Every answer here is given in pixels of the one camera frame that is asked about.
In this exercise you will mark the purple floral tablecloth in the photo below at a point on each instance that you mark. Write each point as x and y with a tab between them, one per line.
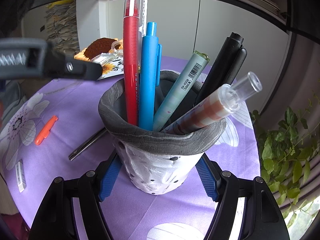
130	213

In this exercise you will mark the grey white pen holder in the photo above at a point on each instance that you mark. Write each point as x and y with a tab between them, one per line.
156	162

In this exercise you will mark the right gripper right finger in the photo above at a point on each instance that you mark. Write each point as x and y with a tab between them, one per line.
207	178

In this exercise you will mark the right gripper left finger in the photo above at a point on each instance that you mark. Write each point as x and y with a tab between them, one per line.
110	171

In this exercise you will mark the white eraser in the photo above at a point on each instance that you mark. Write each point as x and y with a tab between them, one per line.
21	183

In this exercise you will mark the crochet sunflower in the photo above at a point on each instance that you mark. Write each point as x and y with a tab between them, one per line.
99	46

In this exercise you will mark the sunflower greeting card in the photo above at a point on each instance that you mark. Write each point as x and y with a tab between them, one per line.
113	68

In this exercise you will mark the white cabinet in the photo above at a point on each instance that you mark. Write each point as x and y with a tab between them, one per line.
187	25

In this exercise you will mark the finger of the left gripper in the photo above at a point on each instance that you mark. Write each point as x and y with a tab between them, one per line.
65	67

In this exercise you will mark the red pen clear cap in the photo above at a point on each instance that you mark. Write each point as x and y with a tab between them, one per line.
134	29

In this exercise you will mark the black marker pen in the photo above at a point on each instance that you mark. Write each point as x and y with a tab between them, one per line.
226	66

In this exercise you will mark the stack of papers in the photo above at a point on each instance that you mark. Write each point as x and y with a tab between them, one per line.
61	26

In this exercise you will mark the green potted plant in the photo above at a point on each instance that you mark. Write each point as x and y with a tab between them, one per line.
289	158

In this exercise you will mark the pale green marker pen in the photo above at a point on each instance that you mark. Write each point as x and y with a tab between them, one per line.
180	88

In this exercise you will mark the checkered clear tube pen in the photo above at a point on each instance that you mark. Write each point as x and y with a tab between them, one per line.
224	101

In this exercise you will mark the black metal pen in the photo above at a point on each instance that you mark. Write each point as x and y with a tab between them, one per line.
86	144

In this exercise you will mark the blue click pen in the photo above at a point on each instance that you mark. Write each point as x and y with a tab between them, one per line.
149	76

